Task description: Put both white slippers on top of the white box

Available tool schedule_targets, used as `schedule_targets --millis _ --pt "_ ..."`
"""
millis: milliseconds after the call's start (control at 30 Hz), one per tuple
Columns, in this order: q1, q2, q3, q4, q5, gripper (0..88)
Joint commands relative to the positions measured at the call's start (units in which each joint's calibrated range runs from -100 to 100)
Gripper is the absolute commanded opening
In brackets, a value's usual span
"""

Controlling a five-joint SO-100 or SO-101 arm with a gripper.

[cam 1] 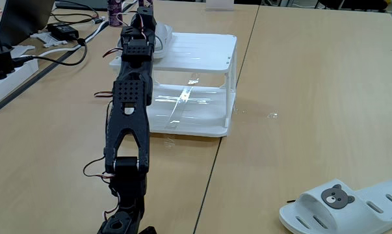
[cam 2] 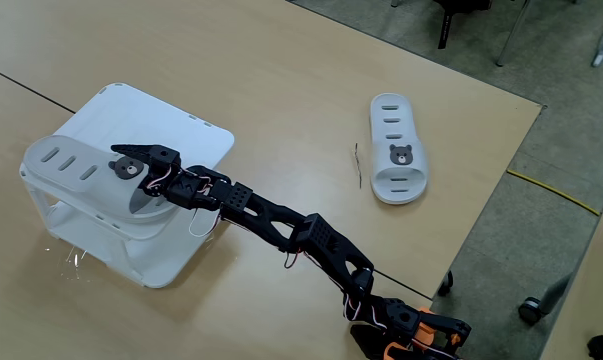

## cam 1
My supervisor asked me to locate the black looped cable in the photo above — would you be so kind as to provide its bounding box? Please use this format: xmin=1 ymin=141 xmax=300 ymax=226
xmin=51 ymin=0 xmax=101 ymax=25

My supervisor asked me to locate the white cable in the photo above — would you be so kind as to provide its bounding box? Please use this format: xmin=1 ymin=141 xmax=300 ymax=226
xmin=36 ymin=19 xmax=111 ymax=58

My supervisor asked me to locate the white bear slipper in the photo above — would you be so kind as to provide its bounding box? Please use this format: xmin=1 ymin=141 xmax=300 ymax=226
xmin=278 ymin=177 xmax=392 ymax=234
xmin=116 ymin=21 xmax=174 ymax=60

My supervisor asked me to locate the black power adapter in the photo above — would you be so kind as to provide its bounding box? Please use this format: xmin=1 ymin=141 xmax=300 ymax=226
xmin=47 ymin=21 xmax=80 ymax=42

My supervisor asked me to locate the black power cable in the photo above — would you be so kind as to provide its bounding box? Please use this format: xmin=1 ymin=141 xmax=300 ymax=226
xmin=12 ymin=38 xmax=88 ymax=67

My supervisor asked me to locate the white printed plastic part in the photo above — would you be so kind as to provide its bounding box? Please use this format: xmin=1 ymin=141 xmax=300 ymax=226
xmin=29 ymin=31 xmax=68 ymax=49

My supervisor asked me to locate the white power strip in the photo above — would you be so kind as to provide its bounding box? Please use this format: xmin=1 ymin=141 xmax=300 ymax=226
xmin=0 ymin=58 xmax=40 ymax=111

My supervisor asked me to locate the black power plug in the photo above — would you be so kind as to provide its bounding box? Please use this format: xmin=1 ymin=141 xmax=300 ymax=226
xmin=0 ymin=45 xmax=16 ymax=81

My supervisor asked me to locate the white two-tier plastic box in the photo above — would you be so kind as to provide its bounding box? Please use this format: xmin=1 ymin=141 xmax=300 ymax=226
xmin=109 ymin=31 xmax=238 ymax=138

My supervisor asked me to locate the flat white plastic part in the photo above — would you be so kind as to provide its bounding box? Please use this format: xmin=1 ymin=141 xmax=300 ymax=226
xmin=10 ymin=44 xmax=36 ymax=59

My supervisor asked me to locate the white card stand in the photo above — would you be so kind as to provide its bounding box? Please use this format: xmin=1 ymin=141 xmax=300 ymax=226
xmin=204 ymin=0 xmax=235 ymax=12

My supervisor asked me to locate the dark open laptop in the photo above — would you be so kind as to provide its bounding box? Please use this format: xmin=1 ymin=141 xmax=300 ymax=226
xmin=0 ymin=0 xmax=56 ymax=48

